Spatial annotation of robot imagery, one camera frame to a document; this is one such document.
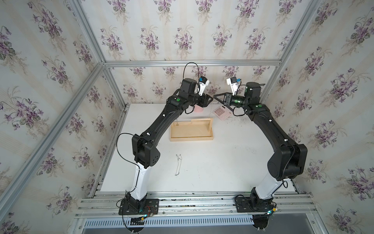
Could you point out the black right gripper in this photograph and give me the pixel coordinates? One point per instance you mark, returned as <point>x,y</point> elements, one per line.
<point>228,100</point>

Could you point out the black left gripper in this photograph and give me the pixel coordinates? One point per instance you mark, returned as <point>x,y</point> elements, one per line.
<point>204,100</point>

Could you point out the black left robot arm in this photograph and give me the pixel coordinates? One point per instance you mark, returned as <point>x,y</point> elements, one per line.
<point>144,146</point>

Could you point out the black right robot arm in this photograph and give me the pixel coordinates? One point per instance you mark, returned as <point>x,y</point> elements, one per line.
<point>288,160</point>

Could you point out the wooden jewelry display stand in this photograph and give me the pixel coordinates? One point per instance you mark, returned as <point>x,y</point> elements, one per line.
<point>193,130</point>

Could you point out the pink calculator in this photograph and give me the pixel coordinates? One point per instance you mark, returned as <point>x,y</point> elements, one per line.
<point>222,113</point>

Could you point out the pink pen holder cup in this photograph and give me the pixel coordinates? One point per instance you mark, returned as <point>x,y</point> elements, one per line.
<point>198,109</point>

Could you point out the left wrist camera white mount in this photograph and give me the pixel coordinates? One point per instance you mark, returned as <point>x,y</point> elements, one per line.
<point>203,83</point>

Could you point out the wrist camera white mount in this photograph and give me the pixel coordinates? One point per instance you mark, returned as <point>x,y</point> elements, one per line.
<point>234,83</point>
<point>203,83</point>

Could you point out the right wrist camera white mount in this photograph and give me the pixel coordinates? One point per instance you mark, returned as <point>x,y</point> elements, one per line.
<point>234,83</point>

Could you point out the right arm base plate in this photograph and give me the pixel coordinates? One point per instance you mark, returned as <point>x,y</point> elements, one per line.
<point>255,205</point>

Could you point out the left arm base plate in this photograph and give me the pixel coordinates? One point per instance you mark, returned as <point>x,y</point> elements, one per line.
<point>135,207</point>

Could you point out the aluminium mounting rail frame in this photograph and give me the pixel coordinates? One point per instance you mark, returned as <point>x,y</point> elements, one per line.
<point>177,209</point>

